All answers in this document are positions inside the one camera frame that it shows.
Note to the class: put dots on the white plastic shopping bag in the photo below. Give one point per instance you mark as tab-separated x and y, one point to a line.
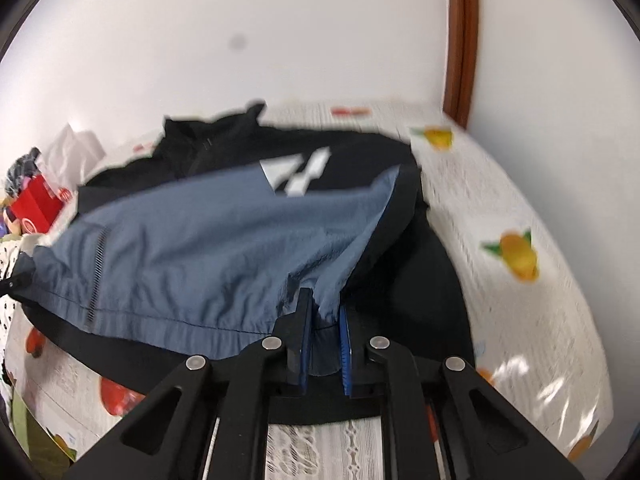
72	152

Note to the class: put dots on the grey plaid cloth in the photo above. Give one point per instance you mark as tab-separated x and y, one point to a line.
22	170

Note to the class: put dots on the green bed sheet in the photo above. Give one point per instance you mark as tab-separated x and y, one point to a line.
35	430

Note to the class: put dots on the brown wooden door frame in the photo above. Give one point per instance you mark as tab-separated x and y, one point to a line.
461	35

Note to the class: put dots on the red paper bag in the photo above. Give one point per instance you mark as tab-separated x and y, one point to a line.
42	205

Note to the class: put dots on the black white blue zip jacket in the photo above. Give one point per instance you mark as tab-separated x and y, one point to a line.
200	240

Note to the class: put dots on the fruit print bed sheet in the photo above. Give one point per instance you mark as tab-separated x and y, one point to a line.
525	200

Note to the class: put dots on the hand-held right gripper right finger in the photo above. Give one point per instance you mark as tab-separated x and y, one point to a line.
346	355

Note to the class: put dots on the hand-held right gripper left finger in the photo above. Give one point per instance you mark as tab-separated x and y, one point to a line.
302	355

